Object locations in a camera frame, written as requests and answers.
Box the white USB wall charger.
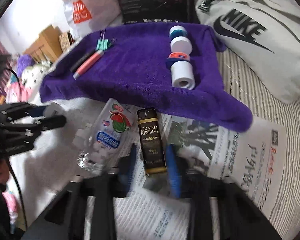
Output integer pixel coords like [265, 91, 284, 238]
[43, 102, 64, 118]

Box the clear candy bottle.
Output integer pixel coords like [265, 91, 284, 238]
[77, 99, 134, 175]

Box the black gold Grand Reserve lighter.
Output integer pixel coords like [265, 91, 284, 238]
[137, 108, 167, 177]

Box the black rectangular lighter stick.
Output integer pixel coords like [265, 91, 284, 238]
[70, 49, 96, 74]

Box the pink white pen-shaped tube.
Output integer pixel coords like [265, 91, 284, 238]
[73, 50, 104, 80]

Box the mint green binder clip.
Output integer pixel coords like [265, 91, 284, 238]
[96, 29, 109, 51]

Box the small white green-label jar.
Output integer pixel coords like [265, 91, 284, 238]
[171, 61, 196, 90]

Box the blue white cylindrical bottle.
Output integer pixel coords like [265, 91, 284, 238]
[169, 25, 193, 55]

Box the person's left hand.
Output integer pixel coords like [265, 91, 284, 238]
[0, 159, 10, 184]

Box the newspaper sheet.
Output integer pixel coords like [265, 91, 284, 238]
[27, 97, 288, 240]

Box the purple towel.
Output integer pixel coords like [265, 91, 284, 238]
[39, 23, 253, 132]

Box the white Miniso plastic bag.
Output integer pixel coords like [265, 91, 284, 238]
[62, 0, 121, 39]

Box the striped bed sheet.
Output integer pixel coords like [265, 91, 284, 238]
[214, 47, 300, 240]

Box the black headset box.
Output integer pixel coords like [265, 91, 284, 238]
[118, 0, 194, 24]

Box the grey Nike waist bag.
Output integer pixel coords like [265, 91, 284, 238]
[195, 0, 300, 103]

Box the black cable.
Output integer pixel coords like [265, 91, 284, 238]
[5, 68, 28, 230]

